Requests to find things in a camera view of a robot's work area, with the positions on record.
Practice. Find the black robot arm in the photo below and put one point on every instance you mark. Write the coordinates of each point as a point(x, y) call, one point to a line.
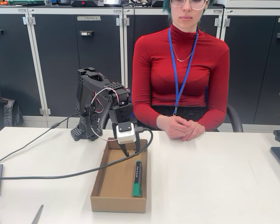
point(88, 93)

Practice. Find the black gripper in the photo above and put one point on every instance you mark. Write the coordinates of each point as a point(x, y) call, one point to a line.
point(124, 150)

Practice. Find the grey pointed blade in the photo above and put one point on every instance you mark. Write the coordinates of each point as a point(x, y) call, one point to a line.
point(38, 215)

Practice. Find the green marker pen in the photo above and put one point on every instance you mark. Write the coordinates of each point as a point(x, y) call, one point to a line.
point(137, 179)

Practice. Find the left forearm red sleeve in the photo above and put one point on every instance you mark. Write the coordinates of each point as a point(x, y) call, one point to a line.
point(214, 119)

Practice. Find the person's right hand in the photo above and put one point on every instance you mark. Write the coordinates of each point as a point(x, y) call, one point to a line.
point(174, 126)

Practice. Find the thin-framed glasses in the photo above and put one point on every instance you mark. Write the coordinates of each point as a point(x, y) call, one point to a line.
point(198, 3)

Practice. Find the silver device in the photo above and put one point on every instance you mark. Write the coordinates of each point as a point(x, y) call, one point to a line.
point(112, 2)

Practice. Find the black device red triangle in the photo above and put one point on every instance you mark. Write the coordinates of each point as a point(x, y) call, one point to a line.
point(88, 3)

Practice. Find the black backpack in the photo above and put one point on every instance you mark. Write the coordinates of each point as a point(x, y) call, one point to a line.
point(4, 114)

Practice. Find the brown cardboard box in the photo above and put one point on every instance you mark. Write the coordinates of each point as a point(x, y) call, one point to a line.
point(116, 177)

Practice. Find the office chair with blue back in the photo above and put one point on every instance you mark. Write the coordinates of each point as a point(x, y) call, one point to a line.
point(235, 119)

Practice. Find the green tray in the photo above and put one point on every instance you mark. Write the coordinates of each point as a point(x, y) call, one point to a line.
point(25, 2)

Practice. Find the right forearm red sleeve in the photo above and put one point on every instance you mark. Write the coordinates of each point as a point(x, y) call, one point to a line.
point(149, 114)

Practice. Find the person in red top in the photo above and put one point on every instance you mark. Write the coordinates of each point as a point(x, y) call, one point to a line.
point(188, 70)

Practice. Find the person's left hand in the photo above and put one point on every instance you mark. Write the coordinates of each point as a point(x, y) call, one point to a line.
point(194, 131)

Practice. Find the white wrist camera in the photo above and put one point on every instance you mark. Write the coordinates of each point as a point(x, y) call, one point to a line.
point(125, 134)

